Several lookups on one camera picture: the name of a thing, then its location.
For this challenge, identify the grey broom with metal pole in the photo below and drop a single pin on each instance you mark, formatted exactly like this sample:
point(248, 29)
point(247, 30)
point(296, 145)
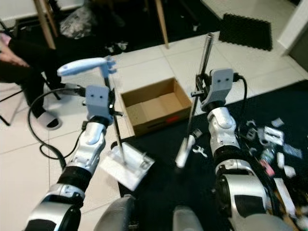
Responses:
point(182, 154)

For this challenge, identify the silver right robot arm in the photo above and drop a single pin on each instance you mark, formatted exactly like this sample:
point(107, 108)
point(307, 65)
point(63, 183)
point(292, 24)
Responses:
point(224, 130)

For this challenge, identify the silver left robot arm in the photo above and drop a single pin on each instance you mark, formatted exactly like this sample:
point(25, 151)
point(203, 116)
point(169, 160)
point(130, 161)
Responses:
point(91, 144)

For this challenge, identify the open brown cardboard box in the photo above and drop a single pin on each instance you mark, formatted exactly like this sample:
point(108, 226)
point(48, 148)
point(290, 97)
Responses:
point(149, 103)

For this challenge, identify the grey slipper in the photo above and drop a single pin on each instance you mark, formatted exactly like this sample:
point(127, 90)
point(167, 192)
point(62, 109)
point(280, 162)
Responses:
point(53, 122)
point(65, 86)

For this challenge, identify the white grey plastic clip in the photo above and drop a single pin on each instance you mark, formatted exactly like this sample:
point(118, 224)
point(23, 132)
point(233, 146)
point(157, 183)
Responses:
point(196, 150)

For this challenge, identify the wooden chair leg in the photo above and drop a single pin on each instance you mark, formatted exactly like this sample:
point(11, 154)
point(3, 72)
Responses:
point(45, 24)
point(161, 24)

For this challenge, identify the black foam mat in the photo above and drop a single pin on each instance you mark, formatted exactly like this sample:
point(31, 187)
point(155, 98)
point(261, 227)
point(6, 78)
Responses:
point(245, 31)

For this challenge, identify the black rug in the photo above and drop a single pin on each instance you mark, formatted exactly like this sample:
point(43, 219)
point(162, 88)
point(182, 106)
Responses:
point(125, 24)
point(163, 192)

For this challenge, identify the clear crumpled plastic bag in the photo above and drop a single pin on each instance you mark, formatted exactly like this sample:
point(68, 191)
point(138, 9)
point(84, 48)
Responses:
point(79, 24)

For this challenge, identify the person in black trousers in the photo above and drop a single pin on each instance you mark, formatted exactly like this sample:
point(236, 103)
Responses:
point(33, 62)

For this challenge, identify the grey robot left leg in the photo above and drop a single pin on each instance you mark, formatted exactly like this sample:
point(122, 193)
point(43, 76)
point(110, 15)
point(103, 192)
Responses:
point(113, 214)

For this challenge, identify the grey robot leg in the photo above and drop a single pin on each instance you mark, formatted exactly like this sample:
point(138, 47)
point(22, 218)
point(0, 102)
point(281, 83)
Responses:
point(192, 220)
point(113, 214)

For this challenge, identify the grey robot right leg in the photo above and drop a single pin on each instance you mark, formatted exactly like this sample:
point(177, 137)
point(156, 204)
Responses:
point(192, 220)

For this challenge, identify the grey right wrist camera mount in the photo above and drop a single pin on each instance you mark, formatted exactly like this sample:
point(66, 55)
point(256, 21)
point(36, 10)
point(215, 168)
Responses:
point(221, 84)

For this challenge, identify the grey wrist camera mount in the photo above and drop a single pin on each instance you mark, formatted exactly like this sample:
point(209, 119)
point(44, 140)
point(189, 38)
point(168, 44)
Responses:
point(221, 84)
point(97, 98)

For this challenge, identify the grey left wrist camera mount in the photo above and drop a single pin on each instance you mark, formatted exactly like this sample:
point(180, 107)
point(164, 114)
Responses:
point(97, 98)

